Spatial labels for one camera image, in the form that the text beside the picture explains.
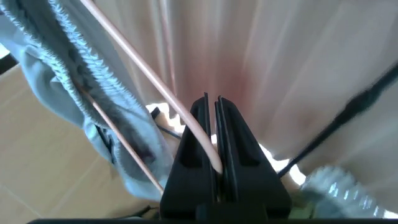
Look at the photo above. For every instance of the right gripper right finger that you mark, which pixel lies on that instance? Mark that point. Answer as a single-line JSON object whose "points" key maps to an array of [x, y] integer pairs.
{"points": [[258, 186]]}

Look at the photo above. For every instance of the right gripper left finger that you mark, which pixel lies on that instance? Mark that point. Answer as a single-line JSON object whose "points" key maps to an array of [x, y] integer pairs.
{"points": [[180, 186]]}

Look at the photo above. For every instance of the pink clothes hanger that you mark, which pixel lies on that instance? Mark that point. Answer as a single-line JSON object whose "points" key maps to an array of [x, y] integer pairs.
{"points": [[157, 83]]}

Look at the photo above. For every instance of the pale grey shorts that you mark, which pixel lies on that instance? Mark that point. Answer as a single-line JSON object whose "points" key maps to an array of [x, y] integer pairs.
{"points": [[46, 71]]}

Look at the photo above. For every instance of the white laundry basket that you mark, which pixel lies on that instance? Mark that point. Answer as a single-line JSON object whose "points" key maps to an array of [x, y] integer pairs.
{"points": [[335, 186]]}

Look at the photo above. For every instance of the black clothes rack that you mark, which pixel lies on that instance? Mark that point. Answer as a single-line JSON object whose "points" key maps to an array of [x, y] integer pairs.
{"points": [[354, 105]]}

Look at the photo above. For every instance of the green garment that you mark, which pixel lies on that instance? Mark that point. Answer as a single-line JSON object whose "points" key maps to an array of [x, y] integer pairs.
{"points": [[300, 213]]}

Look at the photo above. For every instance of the beige curtain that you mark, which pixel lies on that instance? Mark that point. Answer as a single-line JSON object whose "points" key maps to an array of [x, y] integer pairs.
{"points": [[280, 46]]}

